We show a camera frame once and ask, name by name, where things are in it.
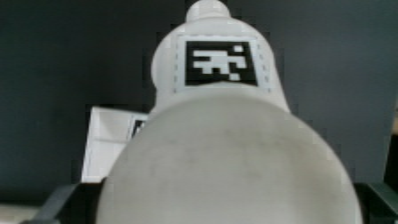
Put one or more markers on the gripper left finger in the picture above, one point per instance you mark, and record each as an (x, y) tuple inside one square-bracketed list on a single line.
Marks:
[(69, 206)]

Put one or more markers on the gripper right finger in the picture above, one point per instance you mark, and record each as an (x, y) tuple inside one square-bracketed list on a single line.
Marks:
[(378, 203)]

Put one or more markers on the white lamp bulb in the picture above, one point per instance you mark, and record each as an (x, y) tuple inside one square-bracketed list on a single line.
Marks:
[(225, 164)]

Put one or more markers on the white marker plate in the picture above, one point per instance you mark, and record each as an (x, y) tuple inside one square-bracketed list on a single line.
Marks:
[(113, 125)]

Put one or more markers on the white front fence rail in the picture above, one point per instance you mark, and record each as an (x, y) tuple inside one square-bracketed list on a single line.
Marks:
[(16, 213)]

